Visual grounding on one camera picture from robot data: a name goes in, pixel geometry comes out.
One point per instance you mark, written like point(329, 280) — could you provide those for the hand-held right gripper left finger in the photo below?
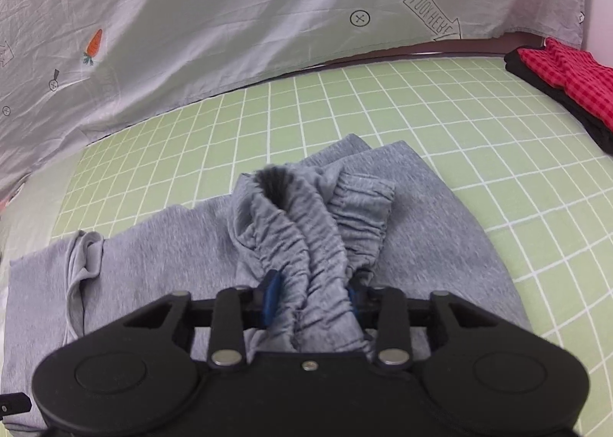
point(271, 303)

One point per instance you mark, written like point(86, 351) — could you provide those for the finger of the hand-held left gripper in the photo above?
point(17, 403)

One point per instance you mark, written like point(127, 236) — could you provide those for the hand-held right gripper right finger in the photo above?
point(351, 299)

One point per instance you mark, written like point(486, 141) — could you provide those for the grey sweatpants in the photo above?
point(167, 250)

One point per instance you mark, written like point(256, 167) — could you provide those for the green grid bed sheet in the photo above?
point(479, 130)

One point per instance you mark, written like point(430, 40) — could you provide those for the black folded garment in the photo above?
point(531, 76)

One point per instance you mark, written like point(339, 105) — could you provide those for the grey printed hanging sheet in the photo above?
point(215, 11)

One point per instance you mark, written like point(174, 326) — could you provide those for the red checked folded garment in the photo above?
point(574, 78)

